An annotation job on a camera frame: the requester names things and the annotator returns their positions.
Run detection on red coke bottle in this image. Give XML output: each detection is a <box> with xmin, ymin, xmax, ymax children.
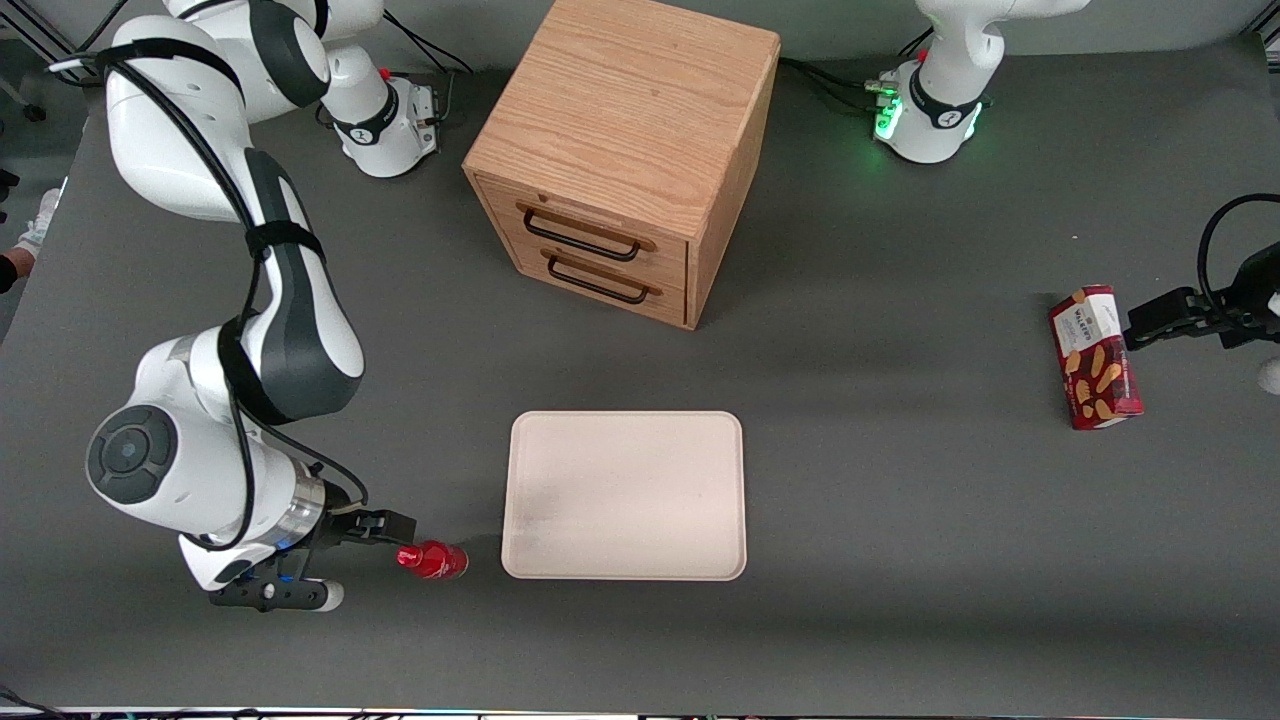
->
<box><xmin>396</xmin><ymin>540</ymin><xmax>470</xmax><ymax>582</ymax></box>

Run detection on black drawer handle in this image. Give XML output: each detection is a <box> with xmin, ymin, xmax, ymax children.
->
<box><xmin>540</xmin><ymin>248</ymin><xmax>664</xmax><ymax>305</ymax></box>
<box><xmin>516</xmin><ymin>200</ymin><xmax>659</xmax><ymax>264</ymax></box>

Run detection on red biscuit box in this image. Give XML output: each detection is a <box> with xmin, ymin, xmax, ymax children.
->
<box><xmin>1048</xmin><ymin>284</ymin><xmax>1145</xmax><ymax>432</ymax></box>

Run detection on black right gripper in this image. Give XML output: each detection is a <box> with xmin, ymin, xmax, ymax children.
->
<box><xmin>255</xmin><ymin>508</ymin><xmax>417</xmax><ymax>587</ymax></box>

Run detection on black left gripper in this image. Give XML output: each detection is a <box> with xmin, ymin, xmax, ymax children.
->
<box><xmin>1124</xmin><ymin>245</ymin><xmax>1280</xmax><ymax>352</ymax></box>

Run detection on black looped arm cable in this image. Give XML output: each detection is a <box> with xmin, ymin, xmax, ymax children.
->
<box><xmin>1197</xmin><ymin>193</ymin><xmax>1280</xmax><ymax>311</ymax></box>

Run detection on black base cable bundle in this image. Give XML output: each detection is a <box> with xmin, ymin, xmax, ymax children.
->
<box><xmin>778</xmin><ymin>26</ymin><xmax>937</xmax><ymax>117</ymax></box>
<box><xmin>376</xmin><ymin>10</ymin><xmax>477</xmax><ymax>127</ymax></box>

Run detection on beige rectangular tray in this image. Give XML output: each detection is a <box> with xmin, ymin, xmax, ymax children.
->
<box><xmin>500</xmin><ymin>410</ymin><xmax>749</xmax><ymax>582</ymax></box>

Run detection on dark grey table mat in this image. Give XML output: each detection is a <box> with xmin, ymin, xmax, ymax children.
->
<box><xmin>0</xmin><ymin>35</ymin><xmax>1280</xmax><ymax>713</ymax></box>

